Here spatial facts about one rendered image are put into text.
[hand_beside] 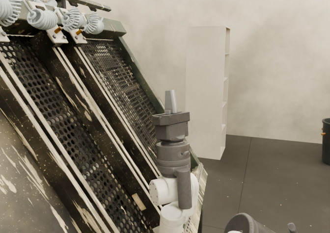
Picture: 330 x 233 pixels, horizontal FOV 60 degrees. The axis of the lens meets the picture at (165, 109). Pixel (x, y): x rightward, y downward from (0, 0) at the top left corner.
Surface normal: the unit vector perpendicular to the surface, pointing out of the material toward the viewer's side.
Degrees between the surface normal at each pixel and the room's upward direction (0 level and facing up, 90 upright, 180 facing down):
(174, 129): 82
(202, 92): 90
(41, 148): 90
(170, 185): 81
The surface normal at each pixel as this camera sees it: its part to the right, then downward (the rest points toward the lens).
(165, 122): 0.08, 0.06
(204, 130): -0.33, 0.21
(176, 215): 0.07, -0.93
